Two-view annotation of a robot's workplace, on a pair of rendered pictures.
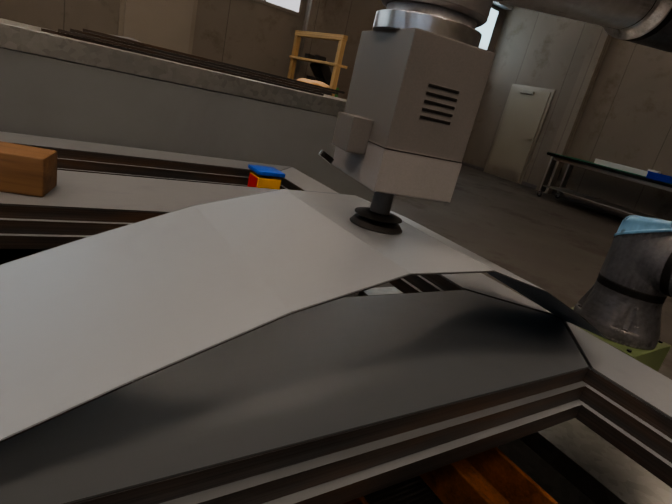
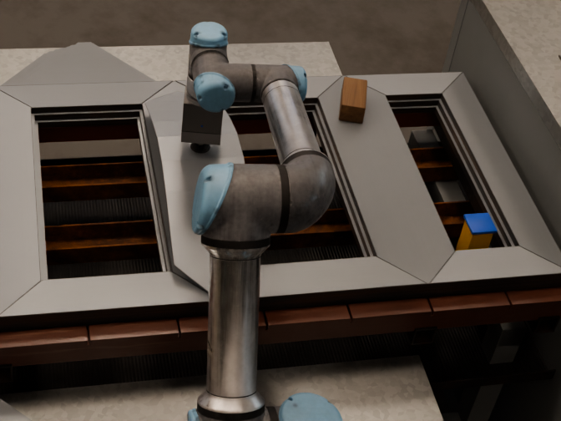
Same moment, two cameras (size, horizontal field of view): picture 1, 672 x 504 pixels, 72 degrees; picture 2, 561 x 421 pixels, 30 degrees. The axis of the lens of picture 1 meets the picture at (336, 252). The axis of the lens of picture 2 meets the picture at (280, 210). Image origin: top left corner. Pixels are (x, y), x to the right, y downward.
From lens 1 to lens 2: 240 cm
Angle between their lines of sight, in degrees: 90
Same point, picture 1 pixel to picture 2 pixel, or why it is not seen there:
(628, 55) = not seen: outside the picture
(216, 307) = (164, 117)
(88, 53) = (527, 82)
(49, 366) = (162, 107)
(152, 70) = (544, 114)
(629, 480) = (163, 398)
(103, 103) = (522, 119)
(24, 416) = (149, 106)
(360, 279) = (159, 130)
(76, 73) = (519, 91)
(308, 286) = (162, 125)
